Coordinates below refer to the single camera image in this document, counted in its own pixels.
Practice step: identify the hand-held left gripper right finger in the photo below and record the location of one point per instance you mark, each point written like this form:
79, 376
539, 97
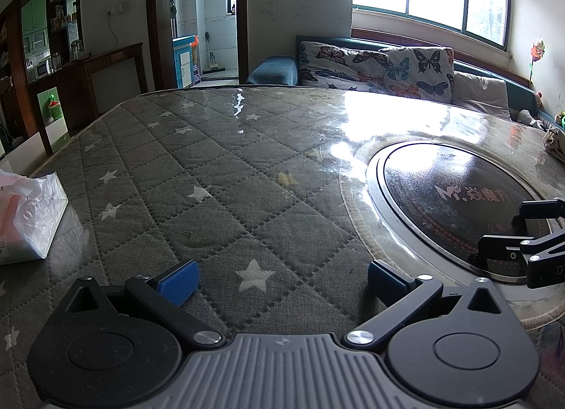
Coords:
387, 280

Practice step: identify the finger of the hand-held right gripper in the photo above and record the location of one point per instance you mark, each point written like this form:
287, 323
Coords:
503, 250
540, 209

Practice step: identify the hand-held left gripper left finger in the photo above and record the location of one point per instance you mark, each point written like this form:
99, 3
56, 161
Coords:
178, 282

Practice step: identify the light patterned cloth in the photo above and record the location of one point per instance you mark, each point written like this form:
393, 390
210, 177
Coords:
555, 144

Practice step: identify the round black induction cooktop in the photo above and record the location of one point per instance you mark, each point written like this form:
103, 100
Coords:
450, 201

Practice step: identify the grey stuffed toy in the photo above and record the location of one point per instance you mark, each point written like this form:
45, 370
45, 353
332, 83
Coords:
529, 118

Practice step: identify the dark teal sofa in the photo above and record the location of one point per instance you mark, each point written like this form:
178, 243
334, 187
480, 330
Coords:
521, 91

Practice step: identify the grey cushion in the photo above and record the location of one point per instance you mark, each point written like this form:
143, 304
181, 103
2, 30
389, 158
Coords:
483, 93

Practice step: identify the colourful pinwheel flower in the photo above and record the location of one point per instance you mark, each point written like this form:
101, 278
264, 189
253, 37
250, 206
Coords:
537, 54

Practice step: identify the white plastic tissue pack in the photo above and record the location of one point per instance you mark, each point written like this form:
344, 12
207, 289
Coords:
31, 215

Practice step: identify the butterfly print cushion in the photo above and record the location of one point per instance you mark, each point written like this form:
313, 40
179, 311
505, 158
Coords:
419, 76
340, 65

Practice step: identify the dark wooden sideboard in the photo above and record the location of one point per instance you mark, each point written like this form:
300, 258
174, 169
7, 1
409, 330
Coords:
101, 78

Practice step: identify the floor mop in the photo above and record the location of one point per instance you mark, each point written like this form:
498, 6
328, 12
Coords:
214, 66

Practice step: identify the blue cabinet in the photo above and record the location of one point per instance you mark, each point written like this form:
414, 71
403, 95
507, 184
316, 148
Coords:
185, 62

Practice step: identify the blue quilted armrest cover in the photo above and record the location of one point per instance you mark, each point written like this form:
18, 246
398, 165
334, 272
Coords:
273, 70

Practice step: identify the glass jars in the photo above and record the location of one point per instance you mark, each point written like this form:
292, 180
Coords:
77, 49

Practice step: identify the hanging jacket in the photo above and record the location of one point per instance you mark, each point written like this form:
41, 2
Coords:
173, 7

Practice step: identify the dark wooden shelf cabinet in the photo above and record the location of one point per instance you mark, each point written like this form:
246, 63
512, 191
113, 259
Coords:
26, 29

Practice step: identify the wall socket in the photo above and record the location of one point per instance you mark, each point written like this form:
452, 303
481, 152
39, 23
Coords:
114, 10

